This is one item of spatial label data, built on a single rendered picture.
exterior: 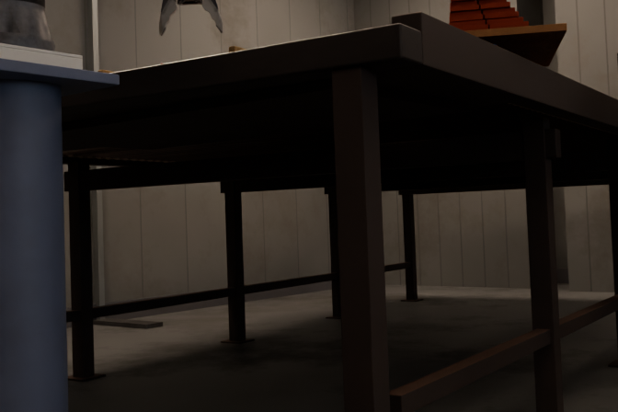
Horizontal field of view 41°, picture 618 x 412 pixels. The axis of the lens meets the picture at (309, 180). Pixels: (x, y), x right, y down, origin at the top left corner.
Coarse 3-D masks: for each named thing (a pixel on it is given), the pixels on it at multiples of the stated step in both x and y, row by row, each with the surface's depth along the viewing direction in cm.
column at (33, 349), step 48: (0, 96) 141; (48, 96) 146; (0, 144) 141; (48, 144) 145; (0, 192) 140; (48, 192) 145; (0, 240) 140; (48, 240) 144; (0, 288) 139; (48, 288) 143; (0, 336) 139; (48, 336) 143; (0, 384) 139; (48, 384) 142
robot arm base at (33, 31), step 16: (0, 0) 144; (16, 0) 145; (32, 0) 147; (0, 16) 143; (16, 16) 144; (32, 16) 146; (0, 32) 142; (16, 32) 144; (32, 32) 145; (48, 32) 149; (48, 48) 148
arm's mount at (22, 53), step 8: (0, 48) 139; (8, 48) 140; (16, 48) 141; (24, 48) 142; (32, 48) 144; (0, 56) 139; (8, 56) 140; (16, 56) 141; (24, 56) 142; (32, 56) 144; (40, 56) 145; (48, 56) 146; (56, 56) 147; (64, 56) 149; (72, 56) 150; (80, 56) 151; (48, 64) 146; (56, 64) 147; (64, 64) 148; (72, 64) 150; (80, 64) 151
